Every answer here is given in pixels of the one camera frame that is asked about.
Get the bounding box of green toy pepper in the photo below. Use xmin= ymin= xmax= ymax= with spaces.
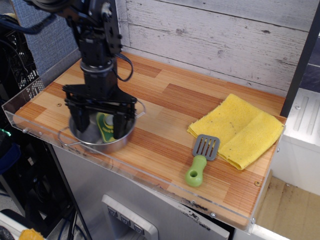
xmin=96 ymin=112 xmax=116 ymax=143

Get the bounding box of clear acrylic table guard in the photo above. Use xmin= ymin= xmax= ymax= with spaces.
xmin=1 ymin=33 xmax=287 ymax=235

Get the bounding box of white toy sink unit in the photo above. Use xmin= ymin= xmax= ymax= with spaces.
xmin=271 ymin=88 xmax=320 ymax=195

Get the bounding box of grey spatula with green handle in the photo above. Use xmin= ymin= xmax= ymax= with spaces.
xmin=184 ymin=134 xmax=220 ymax=187

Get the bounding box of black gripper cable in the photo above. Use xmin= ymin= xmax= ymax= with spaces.
xmin=111 ymin=51 xmax=135 ymax=83

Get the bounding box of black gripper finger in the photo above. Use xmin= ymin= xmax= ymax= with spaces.
xmin=68 ymin=105 xmax=90 ymax=133
xmin=113 ymin=113 xmax=127 ymax=140

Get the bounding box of black plastic crate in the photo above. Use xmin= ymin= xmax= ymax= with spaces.
xmin=0 ymin=14 xmax=40 ymax=91

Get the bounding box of small stainless steel pot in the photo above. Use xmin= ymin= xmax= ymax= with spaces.
xmin=58 ymin=100 xmax=146 ymax=154

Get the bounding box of yellow folded towel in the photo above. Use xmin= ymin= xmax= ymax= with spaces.
xmin=187 ymin=94 xmax=284 ymax=171

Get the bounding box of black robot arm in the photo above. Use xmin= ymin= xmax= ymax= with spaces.
xmin=27 ymin=0 xmax=137 ymax=139

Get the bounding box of dark grey right post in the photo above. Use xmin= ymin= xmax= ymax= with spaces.
xmin=280 ymin=1 xmax=320 ymax=118

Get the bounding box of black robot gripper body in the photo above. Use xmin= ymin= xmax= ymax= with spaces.
xmin=62 ymin=62 xmax=137 ymax=120

